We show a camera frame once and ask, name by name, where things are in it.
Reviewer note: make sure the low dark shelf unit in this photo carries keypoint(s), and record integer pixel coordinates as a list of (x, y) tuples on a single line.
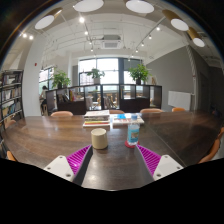
[(73, 106)]

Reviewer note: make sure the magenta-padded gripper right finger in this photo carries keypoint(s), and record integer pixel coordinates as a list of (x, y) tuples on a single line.
[(163, 166)]

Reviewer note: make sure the ceiling air conditioner unit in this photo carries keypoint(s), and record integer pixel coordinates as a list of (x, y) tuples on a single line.
[(111, 42)]

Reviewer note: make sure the clear water bottle blue cap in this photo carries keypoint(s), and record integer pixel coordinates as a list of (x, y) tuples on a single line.
[(133, 131)]

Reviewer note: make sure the ceiling track spotlights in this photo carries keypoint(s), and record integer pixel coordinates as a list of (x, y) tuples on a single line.
[(81, 19)]

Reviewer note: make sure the potted green plant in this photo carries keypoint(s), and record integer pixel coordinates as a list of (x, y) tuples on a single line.
[(96, 73), (61, 79), (139, 72)]

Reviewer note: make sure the tall bookshelf with books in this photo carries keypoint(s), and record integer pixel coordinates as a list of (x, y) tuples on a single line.
[(11, 96)]

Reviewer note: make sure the white board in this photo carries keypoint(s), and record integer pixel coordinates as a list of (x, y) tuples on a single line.
[(180, 100)]

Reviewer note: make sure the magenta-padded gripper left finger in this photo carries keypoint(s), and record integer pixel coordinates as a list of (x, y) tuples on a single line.
[(63, 166)]

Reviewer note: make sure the round white pendant lights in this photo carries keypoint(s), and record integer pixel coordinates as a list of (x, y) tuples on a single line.
[(88, 5)]

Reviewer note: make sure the person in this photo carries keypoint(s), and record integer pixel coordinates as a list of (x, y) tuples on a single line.
[(43, 98)]

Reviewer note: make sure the flat white magazine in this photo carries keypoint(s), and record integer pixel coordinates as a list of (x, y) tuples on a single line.
[(120, 119)]

